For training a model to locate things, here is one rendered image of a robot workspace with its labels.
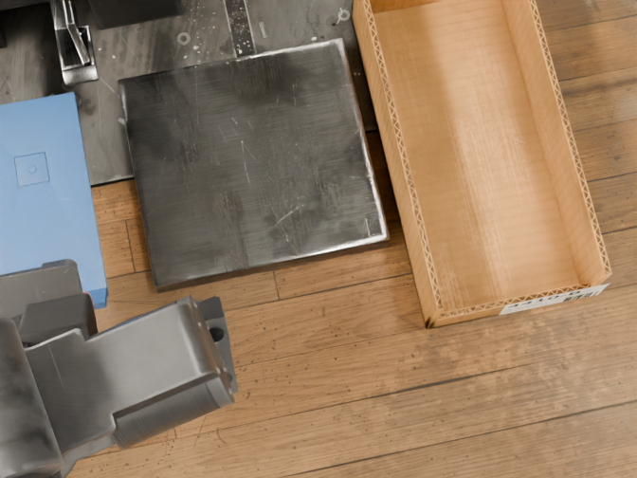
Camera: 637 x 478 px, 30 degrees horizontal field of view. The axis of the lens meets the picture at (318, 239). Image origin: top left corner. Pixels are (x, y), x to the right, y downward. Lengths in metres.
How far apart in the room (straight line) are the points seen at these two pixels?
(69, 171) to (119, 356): 0.27
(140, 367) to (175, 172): 0.34
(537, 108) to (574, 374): 0.19
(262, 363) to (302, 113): 0.18
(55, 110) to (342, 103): 0.21
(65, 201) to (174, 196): 0.10
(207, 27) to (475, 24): 0.20
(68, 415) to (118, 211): 0.35
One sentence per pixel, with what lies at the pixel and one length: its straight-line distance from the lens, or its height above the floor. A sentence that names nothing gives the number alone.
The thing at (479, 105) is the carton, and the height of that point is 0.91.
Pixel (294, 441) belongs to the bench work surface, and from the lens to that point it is 0.84.
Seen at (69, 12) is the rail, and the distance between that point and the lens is 0.84.
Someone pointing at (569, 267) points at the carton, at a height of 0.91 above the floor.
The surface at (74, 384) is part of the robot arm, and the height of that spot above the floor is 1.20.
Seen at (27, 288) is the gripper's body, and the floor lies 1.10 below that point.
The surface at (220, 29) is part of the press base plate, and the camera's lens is 0.92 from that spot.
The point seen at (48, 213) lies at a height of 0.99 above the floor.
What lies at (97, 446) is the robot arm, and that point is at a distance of 0.58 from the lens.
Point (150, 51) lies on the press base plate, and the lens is 0.92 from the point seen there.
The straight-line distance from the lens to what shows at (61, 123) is 0.81.
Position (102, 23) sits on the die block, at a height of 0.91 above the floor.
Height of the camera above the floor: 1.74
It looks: 75 degrees down
